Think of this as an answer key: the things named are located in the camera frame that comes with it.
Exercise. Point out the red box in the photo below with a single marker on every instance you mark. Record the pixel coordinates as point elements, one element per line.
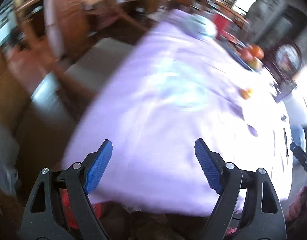
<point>221,22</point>

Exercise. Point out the wooden armchair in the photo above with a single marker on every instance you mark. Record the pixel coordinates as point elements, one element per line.
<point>66,31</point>

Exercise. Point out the yellow yarn doll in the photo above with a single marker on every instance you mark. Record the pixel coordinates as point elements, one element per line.
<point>245,93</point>

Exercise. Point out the blue cushioned chair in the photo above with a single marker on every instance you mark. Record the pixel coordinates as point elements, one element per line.
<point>299,136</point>

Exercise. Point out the purple tablecloth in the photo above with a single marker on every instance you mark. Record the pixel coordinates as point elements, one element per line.
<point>170,91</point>

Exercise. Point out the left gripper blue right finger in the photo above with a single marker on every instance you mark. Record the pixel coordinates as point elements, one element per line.
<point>211,164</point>

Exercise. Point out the white ceramic lidded jar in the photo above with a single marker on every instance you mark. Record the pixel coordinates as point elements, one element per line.
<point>201,27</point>

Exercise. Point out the person's right hand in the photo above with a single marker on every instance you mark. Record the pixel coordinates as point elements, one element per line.
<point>298,206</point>

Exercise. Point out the black smartphone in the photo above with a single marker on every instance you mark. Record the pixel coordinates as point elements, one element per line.
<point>286,143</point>

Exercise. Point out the pink floral curtain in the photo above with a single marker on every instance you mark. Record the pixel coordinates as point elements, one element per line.
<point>52,30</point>

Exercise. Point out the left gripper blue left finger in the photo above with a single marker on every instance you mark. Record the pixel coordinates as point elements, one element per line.
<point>95,165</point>

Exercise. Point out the red apple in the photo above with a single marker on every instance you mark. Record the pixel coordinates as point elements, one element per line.
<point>246,55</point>

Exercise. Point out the orange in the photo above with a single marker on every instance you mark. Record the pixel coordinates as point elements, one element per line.
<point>257,52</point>

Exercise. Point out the steel thermos bottle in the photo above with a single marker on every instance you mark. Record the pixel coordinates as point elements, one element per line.
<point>283,90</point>

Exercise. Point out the blue fruit plate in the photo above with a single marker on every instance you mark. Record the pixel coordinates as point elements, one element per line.
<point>233,48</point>

